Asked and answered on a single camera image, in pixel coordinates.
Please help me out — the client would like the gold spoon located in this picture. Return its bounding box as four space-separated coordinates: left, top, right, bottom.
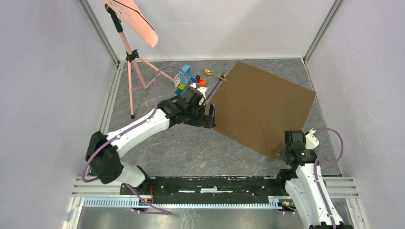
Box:
203 69 229 83

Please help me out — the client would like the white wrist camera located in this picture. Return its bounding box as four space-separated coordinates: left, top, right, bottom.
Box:
197 87 207 99
305 128 320 150

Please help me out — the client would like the colourful toy block structure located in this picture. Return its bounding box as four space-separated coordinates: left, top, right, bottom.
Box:
174 64 207 95

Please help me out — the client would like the pink music stand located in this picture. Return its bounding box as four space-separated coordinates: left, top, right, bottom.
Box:
104 0 175 120

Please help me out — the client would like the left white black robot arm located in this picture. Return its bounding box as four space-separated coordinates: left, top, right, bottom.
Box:
82 85 216 195

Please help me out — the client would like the black fork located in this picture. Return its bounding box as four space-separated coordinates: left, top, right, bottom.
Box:
206 72 229 101

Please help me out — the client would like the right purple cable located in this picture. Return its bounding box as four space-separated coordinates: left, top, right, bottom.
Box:
308 127 344 229

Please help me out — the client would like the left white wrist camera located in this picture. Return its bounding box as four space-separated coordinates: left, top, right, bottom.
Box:
197 87 207 99

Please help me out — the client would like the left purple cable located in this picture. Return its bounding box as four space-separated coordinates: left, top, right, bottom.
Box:
81 64 194 216

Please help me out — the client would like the purple cable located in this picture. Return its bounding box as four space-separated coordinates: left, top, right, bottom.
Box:
308 127 344 229
81 64 194 216

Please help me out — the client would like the brown cloth napkin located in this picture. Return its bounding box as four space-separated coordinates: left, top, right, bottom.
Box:
210 62 316 158

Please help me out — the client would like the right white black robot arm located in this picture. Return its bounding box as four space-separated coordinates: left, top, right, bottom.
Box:
276 129 353 229

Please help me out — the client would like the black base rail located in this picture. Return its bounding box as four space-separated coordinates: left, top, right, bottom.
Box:
135 176 288 204

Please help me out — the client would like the white slotted cable duct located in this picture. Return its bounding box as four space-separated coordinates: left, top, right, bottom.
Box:
83 196 295 210

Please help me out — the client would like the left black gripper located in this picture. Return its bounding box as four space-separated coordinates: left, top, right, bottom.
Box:
183 102 215 128

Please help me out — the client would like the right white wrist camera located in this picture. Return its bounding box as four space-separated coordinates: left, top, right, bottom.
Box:
305 128 320 150

